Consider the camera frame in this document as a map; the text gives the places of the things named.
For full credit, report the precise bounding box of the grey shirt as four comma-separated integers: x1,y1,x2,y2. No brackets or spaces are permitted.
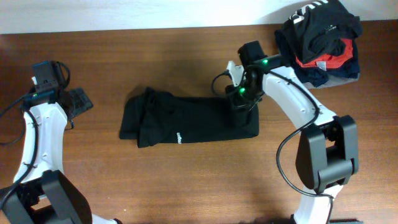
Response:
299,73,360,89

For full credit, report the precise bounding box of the black polo shirt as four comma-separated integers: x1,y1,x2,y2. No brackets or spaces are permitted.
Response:
119,87,259,148

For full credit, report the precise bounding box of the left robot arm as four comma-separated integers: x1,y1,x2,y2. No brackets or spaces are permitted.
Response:
1,60,120,224

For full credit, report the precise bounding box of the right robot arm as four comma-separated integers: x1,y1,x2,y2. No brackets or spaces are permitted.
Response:
226,41,359,224

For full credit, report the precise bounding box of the black shirt with white print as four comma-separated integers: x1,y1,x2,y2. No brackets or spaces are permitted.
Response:
275,0,363,63

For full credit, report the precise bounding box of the red shirt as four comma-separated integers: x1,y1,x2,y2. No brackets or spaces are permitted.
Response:
295,39,354,71

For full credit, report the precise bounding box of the navy blue shirt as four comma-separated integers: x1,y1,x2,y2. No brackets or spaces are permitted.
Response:
275,30,360,86

